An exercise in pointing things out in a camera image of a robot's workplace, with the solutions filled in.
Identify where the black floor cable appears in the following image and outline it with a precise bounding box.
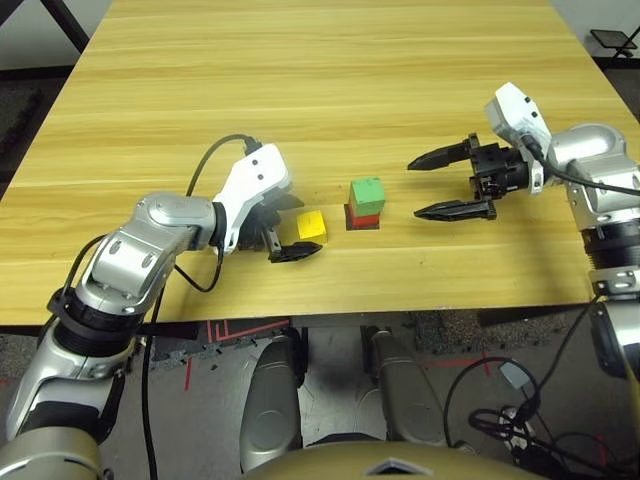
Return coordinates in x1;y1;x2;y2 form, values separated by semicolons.
442;294;640;480

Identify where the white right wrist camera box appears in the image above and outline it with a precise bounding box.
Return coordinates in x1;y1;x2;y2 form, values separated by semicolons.
483;82;553;194

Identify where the yellow cube block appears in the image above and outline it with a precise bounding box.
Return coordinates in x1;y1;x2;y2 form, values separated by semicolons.
296;210;329;246

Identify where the green cube block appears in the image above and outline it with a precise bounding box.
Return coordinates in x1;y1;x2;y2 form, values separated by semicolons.
348;176;387;217

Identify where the black metal stand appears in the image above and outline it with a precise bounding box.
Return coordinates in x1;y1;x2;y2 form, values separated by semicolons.
589;22;640;59

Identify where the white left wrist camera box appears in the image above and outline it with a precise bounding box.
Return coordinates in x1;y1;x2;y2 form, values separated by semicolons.
212;143;292;256

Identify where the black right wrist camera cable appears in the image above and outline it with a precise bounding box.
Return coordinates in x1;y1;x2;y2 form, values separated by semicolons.
519;132;640;196

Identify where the grey adapter box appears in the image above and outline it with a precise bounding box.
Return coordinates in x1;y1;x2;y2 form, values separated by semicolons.
498;362;531;391

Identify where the gold robot torso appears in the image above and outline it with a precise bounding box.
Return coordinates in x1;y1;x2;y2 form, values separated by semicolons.
239;439;531;480

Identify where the black table frame leg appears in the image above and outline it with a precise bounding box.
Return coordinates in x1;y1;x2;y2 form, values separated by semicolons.
39;0;92;54

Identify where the red cube block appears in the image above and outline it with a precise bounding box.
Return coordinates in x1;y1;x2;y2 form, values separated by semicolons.
344;203;382;232
344;202;382;229

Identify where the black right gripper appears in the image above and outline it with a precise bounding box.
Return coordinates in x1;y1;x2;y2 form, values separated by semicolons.
407;132;531;222

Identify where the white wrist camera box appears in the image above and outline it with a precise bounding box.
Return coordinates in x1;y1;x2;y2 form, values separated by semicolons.
212;143;292;256
483;82;553;194

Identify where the grey right robot leg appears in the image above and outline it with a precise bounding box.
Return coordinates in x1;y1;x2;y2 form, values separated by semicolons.
367;327;449;449

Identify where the grey left robot leg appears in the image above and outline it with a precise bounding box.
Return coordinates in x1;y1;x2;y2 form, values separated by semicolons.
239;329;306;474

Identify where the grey robot leg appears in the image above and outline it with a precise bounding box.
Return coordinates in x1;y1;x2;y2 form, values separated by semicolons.
367;327;449;449
239;329;306;474

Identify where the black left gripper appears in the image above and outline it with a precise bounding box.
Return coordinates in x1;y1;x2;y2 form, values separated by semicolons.
238;193;324;265

